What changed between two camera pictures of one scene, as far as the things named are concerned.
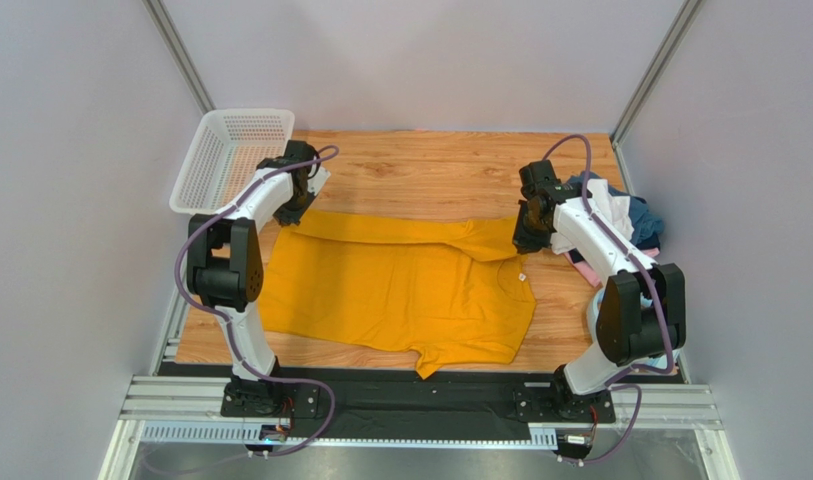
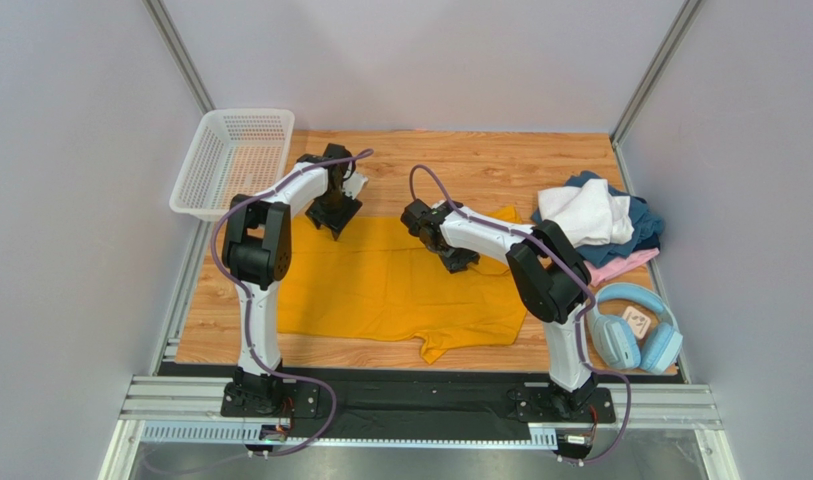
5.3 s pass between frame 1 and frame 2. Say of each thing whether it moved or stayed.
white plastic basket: stayed
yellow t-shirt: moved
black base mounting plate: stayed
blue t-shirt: stayed
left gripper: moved
